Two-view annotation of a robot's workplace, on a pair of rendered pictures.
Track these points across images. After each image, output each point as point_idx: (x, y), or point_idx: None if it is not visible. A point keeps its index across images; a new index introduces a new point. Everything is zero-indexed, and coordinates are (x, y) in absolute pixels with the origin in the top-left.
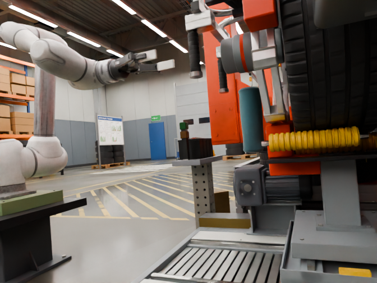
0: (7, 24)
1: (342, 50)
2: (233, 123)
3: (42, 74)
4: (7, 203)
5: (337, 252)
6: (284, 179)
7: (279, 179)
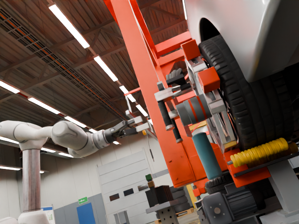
0: (6, 122)
1: (261, 93)
2: (186, 166)
3: (30, 157)
4: None
5: None
6: (241, 196)
7: (237, 198)
